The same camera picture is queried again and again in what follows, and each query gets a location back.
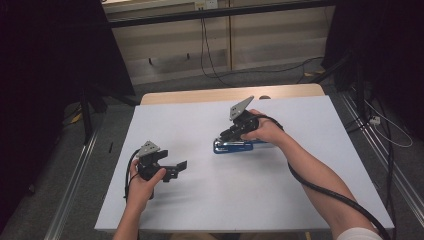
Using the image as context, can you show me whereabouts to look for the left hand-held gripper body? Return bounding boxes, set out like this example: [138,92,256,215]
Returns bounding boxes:
[135,140,177,184]

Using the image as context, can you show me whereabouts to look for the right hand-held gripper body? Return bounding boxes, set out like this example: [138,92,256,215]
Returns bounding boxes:
[228,95,261,136]

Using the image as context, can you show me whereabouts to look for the blue stapler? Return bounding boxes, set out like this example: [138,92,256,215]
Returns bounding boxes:
[213,137,270,155]

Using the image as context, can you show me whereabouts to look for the person's right hand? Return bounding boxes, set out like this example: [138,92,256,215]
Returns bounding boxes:
[240,108,288,148]

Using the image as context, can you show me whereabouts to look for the person's left hand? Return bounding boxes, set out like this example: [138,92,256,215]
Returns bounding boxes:
[125,159,167,215]

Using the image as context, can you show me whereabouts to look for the wooden table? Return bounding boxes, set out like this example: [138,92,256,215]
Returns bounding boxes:
[139,83,326,107]

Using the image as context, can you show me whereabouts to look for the white table board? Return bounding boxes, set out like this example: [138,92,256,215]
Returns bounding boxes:
[94,94,396,234]

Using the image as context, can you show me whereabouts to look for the beige cabinet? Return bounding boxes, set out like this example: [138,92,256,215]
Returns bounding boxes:
[101,0,336,86]

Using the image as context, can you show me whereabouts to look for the black metal stand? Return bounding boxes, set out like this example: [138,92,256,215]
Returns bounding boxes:
[79,83,142,145]
[309,49,368,125]

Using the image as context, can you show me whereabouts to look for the black horizontal bar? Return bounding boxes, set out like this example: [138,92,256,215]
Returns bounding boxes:
[106,0,336,29]

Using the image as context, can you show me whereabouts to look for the black curtain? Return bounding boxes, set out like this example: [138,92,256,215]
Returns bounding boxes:
[0,0,136,234]
[320,0,424,141]

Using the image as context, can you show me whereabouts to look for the white sleeve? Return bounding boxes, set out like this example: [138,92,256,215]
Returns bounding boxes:
[335,227,384,240]

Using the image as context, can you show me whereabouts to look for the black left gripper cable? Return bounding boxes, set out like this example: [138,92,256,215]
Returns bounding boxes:
[123,148,142,204]

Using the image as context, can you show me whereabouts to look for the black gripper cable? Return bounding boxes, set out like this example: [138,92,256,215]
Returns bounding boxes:
[123,148,142,204]
[255,113,393,240]

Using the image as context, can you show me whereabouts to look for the black hanging cables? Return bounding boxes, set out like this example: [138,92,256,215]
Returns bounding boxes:
[199,8,325,88]

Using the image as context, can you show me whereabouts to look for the aluminium floor rail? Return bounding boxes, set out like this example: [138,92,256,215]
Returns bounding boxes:
[43,129,100,240]
[339,90,424,218]

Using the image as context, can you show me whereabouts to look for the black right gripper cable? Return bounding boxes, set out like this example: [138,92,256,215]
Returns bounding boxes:
[255,113,393,240]

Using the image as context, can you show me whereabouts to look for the white wall socket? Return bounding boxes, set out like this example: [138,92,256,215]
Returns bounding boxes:
[194,0,219,11]

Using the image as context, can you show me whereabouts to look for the white thin cable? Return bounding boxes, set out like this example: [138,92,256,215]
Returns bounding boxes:
[363,99,414,149]

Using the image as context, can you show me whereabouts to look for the black floor cable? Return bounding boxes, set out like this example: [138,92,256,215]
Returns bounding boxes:
[373,96,402,240]

